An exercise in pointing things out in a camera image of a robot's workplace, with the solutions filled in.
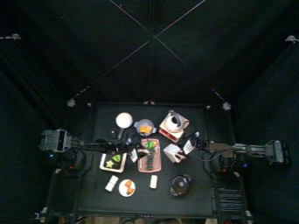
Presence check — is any white rectangular block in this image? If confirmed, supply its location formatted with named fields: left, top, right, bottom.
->
left=104, top=174, right=120, bottom=193
left=148, top=174, right=160, bottom=190

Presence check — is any black round pot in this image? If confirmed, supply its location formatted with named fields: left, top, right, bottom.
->
left=168, top=173, right=192, bottom=198

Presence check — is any pink rectangular tray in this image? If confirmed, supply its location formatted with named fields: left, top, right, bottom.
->
left=136, top=137, right=164, bottom=173

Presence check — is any grey pot with orange food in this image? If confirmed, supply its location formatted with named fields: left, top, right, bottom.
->
left=133, top=118, right=157, bottom=137

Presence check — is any white tray with pink rim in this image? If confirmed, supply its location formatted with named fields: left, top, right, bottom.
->
left=97, top=151, right=128, bottom=173

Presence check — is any white plate with orange food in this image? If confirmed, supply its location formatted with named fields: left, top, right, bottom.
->
left=117, top=178, right=136, bottom=198

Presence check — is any thin diagonal brace cord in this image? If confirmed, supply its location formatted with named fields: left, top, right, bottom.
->
left=71, top=0, right=207, bottom=100
left=108, top=0, right=228, bottom=103

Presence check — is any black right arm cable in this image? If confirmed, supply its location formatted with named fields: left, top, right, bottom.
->
left=194, top=149, right=238, bottom=163

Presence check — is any white kettle on wooden base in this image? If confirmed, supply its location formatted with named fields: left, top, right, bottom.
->
left=157, top=109, right=192, bottom=144

